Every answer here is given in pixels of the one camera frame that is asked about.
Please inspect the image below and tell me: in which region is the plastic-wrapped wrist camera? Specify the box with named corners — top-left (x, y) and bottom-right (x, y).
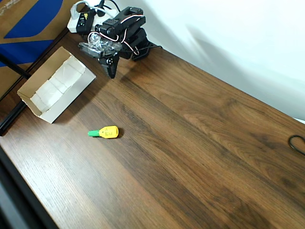
top-left (78, 32), bottom-right (121, 58)

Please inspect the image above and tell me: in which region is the black upright pole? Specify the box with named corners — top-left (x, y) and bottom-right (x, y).
top-left (0, 53), bottom-right (32, 78)

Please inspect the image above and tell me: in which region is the yellow and green toy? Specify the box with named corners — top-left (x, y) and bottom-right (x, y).
top-left (87, 125), bottom-right (119, 139)

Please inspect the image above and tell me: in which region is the black power adapter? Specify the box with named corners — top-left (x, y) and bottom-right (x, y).
top-left (76, 9), bottom-right (96, 33)

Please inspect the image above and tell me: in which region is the blue and brown cardboard panel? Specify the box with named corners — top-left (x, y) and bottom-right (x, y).
top-left (0, 0), bottom-right (72, 101)

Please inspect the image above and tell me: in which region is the white cardboard box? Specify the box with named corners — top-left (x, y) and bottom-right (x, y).
top-left (17, 46), bottom-right (97, 124)

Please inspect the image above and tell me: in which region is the black camera cable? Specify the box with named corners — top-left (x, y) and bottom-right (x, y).
top-left (140, 44), bottom-right (163, 51)

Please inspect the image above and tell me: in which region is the white power cord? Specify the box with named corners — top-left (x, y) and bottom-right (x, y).
top-left (70, 0), bottom-right (121, 17)

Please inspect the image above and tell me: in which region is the white power strip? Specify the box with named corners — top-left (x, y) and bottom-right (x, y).
top-left (67, 1), bottom-right (120, 33)

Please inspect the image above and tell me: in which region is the black cable loop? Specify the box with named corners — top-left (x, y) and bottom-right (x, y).
top-left (288, 135), bottom-right (305, 156)

